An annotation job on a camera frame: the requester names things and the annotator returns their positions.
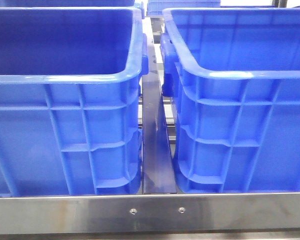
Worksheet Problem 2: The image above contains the blue source bin with buttons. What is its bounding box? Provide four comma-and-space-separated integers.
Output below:
0, 7, 148, 198

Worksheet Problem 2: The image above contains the steel rack divider bar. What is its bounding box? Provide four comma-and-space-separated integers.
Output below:
142, 72, 177, 194

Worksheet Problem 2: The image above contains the blue empty target bin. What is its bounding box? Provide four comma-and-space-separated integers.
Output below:
161, 8, 300, 193

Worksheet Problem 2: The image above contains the blue background crate centre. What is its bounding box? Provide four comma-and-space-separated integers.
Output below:
146, 0, 221, 17

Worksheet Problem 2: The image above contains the rail screw left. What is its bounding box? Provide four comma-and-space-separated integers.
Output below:
129, 208, 138, 215

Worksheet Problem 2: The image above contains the rail screw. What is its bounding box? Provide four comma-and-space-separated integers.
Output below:
178, 207, 186, 214
129, 208, 138, 215

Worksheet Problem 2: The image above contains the rail screw right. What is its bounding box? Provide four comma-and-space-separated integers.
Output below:
178, 207, 186, 214

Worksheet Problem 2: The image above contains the steel rack front rail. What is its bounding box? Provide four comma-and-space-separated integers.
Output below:
0, 192, 300, 235

